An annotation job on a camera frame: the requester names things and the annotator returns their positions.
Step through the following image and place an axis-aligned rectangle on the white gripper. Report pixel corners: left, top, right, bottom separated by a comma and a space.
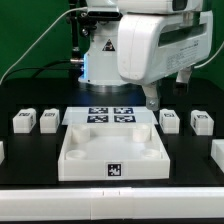
117, 11, 213, 110

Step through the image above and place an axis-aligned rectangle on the white square table top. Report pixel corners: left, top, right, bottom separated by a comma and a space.
58, 123, 170, 181

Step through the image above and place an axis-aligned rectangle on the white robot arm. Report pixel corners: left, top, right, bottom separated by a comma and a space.
78, 0, 213, 110

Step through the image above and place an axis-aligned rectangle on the white block right edge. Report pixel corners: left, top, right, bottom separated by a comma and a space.
211, 139, 224, 173

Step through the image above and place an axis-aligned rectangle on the white block edge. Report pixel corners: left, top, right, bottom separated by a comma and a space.
0, 141, 5, 165
211, 139, 224, 173

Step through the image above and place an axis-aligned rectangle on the white sheet with markers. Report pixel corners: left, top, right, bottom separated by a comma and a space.
62, 107, 158, 125

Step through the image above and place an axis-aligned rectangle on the white block left edge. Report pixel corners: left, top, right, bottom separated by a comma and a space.
0, 141, 5, 165

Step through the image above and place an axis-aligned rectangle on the black camera on mount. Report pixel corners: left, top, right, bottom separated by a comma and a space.
88, 11, 122, 21

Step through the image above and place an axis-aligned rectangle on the white cable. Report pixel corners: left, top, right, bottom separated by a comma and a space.
0, 6, 88, 84

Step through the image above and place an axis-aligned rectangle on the black cable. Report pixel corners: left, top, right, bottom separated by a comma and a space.
5, 59, 73, 79

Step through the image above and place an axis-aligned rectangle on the white front obstacle rail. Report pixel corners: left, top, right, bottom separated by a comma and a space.
0, 187, 224, 221

